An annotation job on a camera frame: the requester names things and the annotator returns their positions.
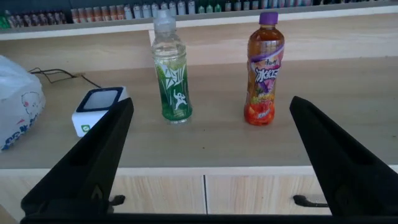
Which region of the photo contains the black cable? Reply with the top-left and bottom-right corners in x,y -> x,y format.
28,67 -> 102,89

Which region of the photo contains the clear green label drink bottle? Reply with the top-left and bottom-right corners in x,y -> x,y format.
150,9 -> 193,124

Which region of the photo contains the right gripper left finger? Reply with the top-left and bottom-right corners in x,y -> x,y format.
20,97 -> 135,216

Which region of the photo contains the white barcode scanner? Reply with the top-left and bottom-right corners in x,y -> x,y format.
71,86 -> 129,138

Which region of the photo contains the orange tea bottle purple cap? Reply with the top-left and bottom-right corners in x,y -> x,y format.
243,11 -> 285,126

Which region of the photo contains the white plastic shopping bag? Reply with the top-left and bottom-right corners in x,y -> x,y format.
0,55 -> 47,152

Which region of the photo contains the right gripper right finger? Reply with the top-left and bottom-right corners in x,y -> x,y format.
289,95 -> 398,217

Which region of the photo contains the grey shop shelf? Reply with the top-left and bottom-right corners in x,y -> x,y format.
0,0 -> 398,34

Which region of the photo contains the row of bottles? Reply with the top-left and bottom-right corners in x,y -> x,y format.
0,0 -> 398,30

